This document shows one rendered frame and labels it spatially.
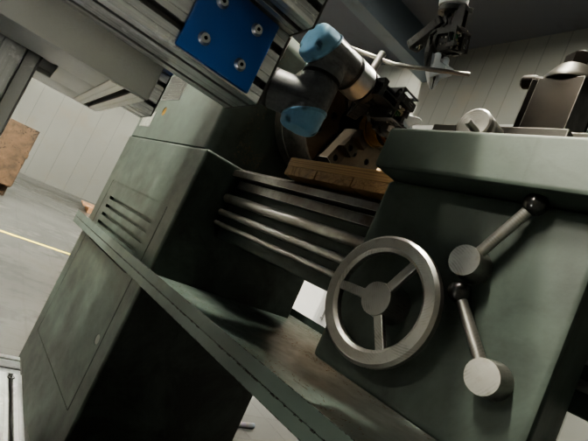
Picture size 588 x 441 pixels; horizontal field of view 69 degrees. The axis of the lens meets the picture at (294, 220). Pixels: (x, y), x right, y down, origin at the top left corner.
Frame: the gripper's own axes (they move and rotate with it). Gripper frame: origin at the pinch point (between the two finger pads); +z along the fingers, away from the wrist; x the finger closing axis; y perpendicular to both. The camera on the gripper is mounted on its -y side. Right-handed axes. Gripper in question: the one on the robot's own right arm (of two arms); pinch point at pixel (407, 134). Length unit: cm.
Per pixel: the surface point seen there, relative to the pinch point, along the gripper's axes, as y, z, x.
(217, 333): 11, -33, -53
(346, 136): -11.1, -7.4, -5.1
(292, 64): -30.2, -18.4, 9.0
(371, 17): -272, 177, 219
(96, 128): -994, 141, 45
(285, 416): 31, -33, -55
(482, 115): 37.5, -29.9, -12.2
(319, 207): 4.1, -18.6, -26.3
